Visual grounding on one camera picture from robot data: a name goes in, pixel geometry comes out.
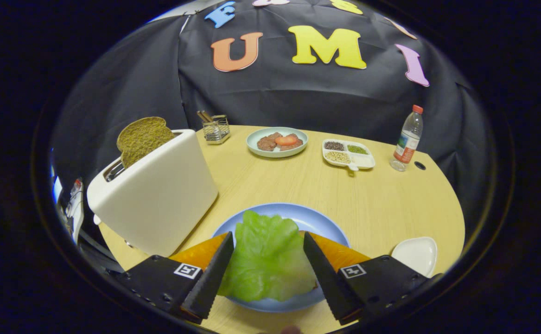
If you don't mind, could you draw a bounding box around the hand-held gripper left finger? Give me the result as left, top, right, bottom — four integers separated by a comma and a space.
108, 231, 235, 324

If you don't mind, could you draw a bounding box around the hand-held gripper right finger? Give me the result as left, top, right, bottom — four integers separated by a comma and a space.
303, 231, 442, 325

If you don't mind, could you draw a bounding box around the green lettuce leaf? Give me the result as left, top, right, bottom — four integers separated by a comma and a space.
218, 210, 317, 303

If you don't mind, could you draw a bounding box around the brown bread slice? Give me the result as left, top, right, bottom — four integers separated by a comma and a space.
116, 116, 176, 168

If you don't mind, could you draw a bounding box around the blue round plate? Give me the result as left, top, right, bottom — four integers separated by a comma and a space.
212, 203, 350, 313

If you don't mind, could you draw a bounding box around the white square plate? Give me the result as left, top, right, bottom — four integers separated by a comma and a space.
391, 237, 438, 278

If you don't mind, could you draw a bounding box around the white toaster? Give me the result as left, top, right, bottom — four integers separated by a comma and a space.
87, 129, 219, 257

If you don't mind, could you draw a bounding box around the white divided seasoning dish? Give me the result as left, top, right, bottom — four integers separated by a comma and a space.
322, 139, 376, 172

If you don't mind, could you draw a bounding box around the brown meat patty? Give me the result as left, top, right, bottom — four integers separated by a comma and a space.
280, 135, 304, 151
257, 132, 282, 152

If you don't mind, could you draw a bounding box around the pale green round plate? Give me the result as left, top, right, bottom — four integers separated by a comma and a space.
246, 127, 309, 159

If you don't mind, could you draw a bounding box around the clear plastic water bottle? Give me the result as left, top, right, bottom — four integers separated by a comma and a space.
389, 105, 424, 172

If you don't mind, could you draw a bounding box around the black backdrop cloth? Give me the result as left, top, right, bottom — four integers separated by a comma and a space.
50, 0, 493, 232

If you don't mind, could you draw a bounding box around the wire mesh utensil basket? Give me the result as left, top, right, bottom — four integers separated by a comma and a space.
202, 115, 231, 145

